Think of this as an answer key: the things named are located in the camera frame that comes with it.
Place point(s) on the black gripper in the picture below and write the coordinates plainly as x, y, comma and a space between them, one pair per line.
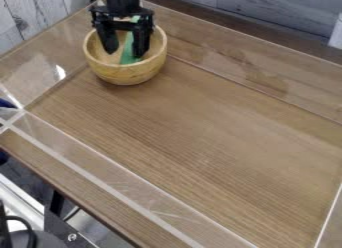
117, 10

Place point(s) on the brown wooden bowl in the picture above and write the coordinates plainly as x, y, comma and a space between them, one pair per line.
106, 64

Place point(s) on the black table leg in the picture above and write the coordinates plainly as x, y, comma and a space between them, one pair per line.
57, 203

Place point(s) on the black metal bracket with screw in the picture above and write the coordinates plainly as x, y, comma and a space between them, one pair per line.
66, 233

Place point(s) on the green rectangular block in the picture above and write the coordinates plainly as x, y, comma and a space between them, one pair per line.
129, 58

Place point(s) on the blue object at left edge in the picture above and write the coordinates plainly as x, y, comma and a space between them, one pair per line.
6, 104

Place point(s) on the clear acrylic tray walls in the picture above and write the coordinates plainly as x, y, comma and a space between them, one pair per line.
217, 156

